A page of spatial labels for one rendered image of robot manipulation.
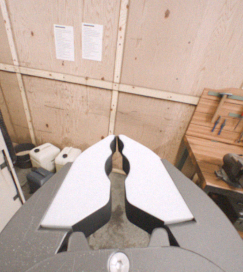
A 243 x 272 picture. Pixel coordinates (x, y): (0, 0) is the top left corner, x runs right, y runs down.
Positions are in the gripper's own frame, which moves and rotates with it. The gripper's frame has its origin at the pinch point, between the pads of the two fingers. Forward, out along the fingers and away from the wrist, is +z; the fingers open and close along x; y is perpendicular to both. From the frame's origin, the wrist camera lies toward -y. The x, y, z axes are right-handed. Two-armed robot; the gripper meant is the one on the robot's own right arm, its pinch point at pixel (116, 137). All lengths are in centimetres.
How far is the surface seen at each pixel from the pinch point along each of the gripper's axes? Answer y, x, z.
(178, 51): -12, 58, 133
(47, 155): 100, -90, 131
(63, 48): -16, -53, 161
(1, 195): 69, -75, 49
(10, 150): 47, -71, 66
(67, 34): -27, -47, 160
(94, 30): -29, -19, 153
